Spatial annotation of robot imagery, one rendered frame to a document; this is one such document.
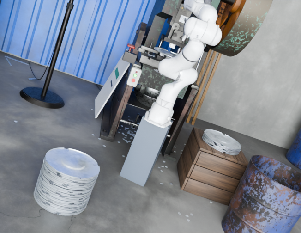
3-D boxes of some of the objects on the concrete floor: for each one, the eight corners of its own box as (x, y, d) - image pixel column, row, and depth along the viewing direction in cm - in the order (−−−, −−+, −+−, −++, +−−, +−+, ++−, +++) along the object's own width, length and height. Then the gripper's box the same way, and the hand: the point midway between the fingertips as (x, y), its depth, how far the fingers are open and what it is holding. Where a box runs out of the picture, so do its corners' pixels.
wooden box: (229, 206, 264) (250, 165, 254) (180, 189, 259) (200, 147, 249) (219, 179, 302) (237, 143, 291) (176, 164, 297) (193, 126, 287)
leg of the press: (113, 142, 291) (154, 34, 264) (99, 138, 289) (139, 28, 262) (114, 105, 377) (145, 21, 350) (104, 101, 375) (134, 16, 348)
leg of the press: (175, 162, 302) (220, 59, 275) (162, 158, 299) (206, 54, 272) (162, 121, 388) (196, 40, 361) (152, 118, 385) (185, 36, 358)
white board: (94, 118, 325) (131, 60, 310) (94, 99, 371) (126, 48, 356) (95, 118, 325) (132, 61, 311) (95, 100, 371) (127, 49, 357)
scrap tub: (290, 267, 221) (330, 202, 206) (228, 250, 213) (266, 181, 198) (264, 223, 260) (297, 166, 246) (211, 208, 252) (241, 148, 238)
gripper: (188, 14, 249) (174, 39, 266) (205, 21, 252) (190, 45, 269) (189, 7, 254) (175, 33, 271) (205, 14, 257) (190, 39, 274)
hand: (184, 36), depth 268 cm, fingers closed
